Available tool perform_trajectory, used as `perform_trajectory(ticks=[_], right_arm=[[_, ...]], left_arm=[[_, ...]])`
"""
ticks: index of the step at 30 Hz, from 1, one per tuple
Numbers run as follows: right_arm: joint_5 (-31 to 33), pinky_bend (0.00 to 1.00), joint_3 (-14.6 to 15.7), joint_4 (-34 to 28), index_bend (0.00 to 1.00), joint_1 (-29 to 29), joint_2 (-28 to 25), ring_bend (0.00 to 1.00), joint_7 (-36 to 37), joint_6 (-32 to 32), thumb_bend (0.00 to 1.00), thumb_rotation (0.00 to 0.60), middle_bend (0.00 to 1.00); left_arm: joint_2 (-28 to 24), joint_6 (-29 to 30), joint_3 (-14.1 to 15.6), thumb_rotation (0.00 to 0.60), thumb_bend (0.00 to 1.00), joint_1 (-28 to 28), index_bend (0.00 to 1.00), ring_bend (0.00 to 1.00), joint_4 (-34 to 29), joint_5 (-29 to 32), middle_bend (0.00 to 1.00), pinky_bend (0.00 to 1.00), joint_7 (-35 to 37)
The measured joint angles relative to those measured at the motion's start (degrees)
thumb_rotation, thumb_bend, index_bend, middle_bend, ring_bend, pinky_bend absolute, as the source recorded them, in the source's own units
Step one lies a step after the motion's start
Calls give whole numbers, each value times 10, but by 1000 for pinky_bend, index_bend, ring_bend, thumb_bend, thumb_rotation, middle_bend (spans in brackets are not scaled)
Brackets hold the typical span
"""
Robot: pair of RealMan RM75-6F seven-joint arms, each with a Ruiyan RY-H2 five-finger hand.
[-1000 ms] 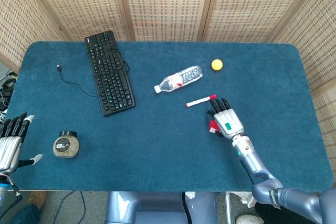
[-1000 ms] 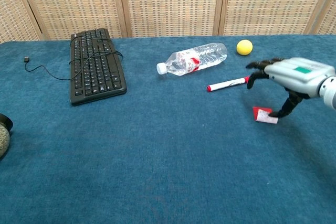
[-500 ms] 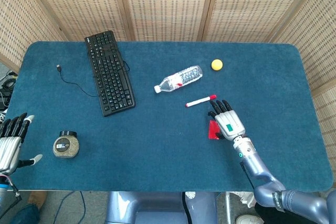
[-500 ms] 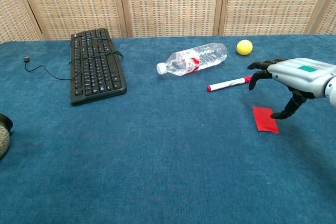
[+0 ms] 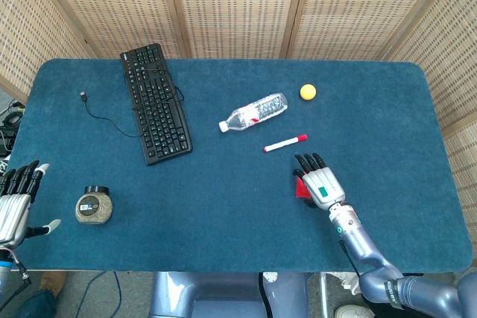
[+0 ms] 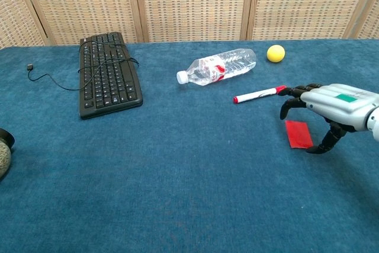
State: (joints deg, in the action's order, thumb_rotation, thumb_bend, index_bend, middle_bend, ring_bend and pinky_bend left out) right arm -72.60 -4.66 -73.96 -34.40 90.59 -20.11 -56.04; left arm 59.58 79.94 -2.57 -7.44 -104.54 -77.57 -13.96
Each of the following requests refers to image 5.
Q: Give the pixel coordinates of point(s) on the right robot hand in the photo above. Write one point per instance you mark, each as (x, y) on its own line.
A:
(321, 184)

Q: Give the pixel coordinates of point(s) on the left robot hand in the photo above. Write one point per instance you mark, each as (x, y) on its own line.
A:
(15, 206)

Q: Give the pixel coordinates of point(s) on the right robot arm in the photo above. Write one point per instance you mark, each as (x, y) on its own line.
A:
(387, 266)

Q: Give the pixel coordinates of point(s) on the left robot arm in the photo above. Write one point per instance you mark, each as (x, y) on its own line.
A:
(9, 277)

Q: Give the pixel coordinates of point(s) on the red and white marker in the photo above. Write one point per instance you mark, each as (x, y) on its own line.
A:
(285, 143)

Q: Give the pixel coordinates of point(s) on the round jar with black lid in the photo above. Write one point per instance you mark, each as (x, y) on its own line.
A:
(94, 206)

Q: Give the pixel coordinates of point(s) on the brown shoe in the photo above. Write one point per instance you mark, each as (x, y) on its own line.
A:
(52, 282)

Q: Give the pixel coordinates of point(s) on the yellow ball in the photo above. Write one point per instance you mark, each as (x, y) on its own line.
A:
(308, 92)

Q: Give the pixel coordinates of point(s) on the clear plastic water bottle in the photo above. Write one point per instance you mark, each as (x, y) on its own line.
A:
(255, 112)

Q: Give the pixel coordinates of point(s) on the blue table mat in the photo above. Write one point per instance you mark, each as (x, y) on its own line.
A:
(208, 202)

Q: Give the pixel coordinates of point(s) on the white sneaker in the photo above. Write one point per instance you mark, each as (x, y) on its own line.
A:
(350, 311)

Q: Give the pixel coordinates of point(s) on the grey-blue robot torso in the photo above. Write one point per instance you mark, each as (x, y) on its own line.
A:
(223, 295)

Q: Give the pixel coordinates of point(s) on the black computer keyboard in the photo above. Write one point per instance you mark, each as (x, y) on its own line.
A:
(156, 104)

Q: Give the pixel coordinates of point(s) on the wooden woven folding screen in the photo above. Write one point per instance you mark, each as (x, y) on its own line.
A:
(238, 5)

